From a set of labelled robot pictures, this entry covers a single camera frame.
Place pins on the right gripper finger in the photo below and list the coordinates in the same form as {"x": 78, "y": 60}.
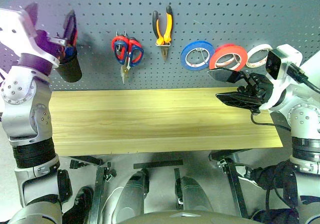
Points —
{"x": 222, "y": 74}
{"x": 237, "y": 100}

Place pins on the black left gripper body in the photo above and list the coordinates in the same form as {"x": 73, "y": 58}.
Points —
{"x": 45, "y": 44}

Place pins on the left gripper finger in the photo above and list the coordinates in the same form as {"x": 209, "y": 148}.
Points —
{"x": 32, "y": 14}
{"x": 71, "y": 24}

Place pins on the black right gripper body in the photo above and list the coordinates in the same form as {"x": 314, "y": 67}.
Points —
{"x": 257, "y": 86}

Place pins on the wide red tape roll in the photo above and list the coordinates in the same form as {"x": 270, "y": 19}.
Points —
{"x": 230, "y": 48}

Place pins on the orange black pliers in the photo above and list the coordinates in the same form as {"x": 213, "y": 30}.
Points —
{"x": 169, "y": 22}

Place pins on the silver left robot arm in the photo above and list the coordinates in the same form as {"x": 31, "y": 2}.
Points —
{"x": 22, "y": 101}

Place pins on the thin red tape roll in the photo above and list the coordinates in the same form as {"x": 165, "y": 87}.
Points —
{"x": 236, "y": 59}

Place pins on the silver tape peg hook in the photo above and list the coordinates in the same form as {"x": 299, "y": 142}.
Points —
{"x": 200, "y": 50}

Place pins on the white tape roll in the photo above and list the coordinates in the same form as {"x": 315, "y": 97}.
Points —
{"x": 257, "y": 48}

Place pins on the blue tape roll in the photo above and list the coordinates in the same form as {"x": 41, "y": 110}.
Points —
{"x": 185, "y": 57}

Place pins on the grey perforated pegboard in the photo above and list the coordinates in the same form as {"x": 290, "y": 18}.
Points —
{"x": 225, "y": 9}

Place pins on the blue marker pen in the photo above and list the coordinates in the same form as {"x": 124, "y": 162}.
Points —
{"x": 70, "y": 51}

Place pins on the black plastic cup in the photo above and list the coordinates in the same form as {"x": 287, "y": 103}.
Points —
{"x": 71, "y": 71}

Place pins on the silver double peg hook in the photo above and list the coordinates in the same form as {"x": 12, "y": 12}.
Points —
{"x": 124, "y": 33}

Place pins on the white black sneaker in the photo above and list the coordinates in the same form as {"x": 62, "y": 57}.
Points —
{"x": 250, "y": 179}

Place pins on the short black floor strip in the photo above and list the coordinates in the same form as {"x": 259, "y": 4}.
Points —
{"x": 177, "y": 175}

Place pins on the long black floor strip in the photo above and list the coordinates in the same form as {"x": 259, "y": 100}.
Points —
{"x": 158, "y": 164}

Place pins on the dark grey rounded shell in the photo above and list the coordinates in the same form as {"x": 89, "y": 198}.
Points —
{"x": 135, "y": 194}
{"x": 192, "y": 194}

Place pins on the grey curved robot chest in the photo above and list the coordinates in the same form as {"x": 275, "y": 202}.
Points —
{"x": 185, "y": 217}

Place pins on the black shoe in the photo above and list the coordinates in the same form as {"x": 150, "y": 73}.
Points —
{"x": 83, "y": 204}

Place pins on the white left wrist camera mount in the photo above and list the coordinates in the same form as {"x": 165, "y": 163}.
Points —
{"x": 15, "y": 29}

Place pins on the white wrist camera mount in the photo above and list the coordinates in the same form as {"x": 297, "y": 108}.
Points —
{"x": 287, "y": 57}
{"x": 15, "y": 29}

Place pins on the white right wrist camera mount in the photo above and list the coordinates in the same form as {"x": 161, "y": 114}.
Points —
{"x": 287, "y": 57}

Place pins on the black metal table frame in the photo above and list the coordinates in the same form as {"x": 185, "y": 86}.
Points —
{"x": 235, "y": 184}
{"x": 100, "y": 196}

